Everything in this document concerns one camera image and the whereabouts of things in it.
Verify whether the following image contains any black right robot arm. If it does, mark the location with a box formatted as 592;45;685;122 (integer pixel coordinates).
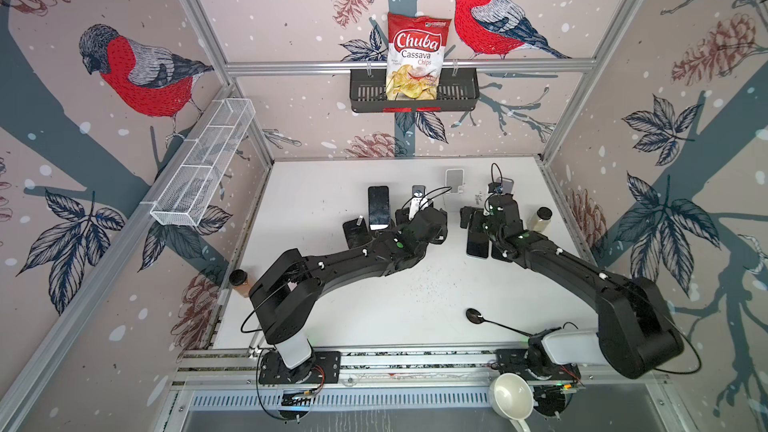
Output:
460;194;685;379

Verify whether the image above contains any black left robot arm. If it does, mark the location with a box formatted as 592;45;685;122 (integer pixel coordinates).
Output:
249;207;448;371

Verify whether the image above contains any purple round phone stand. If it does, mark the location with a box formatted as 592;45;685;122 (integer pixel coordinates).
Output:
500;177;514;194

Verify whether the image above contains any white phone stand rear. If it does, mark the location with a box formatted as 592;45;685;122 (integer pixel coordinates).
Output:
445;168;465;194

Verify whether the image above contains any black phone centre with sticker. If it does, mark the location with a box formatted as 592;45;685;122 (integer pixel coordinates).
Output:
411;185;426;199

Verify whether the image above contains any round wooden phone stand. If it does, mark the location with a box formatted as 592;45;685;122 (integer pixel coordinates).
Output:
371;224;397;239

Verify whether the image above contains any black phone on wooden stand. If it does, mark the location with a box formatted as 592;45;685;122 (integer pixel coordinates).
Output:
368;186;391;231

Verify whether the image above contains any spice jar with black lid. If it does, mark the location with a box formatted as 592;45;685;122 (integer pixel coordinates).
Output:
527;207;553;233

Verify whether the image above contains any black ladle spoon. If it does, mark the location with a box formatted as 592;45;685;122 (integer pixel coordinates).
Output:
465;308;532;338

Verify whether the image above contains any red Chuba cassava chips bag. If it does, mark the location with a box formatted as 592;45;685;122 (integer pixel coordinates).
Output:
385;13;451;101

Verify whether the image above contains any white funnel cup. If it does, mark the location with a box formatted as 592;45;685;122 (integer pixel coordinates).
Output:
488;373;534;432

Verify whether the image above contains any brown jar with black lid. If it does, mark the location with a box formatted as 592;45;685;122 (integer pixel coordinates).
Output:
229;269;251;298

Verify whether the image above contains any black wire wall basket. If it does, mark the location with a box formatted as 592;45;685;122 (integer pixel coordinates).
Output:
350;68;479;113

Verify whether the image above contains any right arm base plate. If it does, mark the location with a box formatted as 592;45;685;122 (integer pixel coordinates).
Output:
494;348;581;382

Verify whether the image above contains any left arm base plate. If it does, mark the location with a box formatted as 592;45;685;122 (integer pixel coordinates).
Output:
258;350;341;385

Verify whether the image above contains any white wire wall shelf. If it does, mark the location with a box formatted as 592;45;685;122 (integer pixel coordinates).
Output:
150;98;255;227

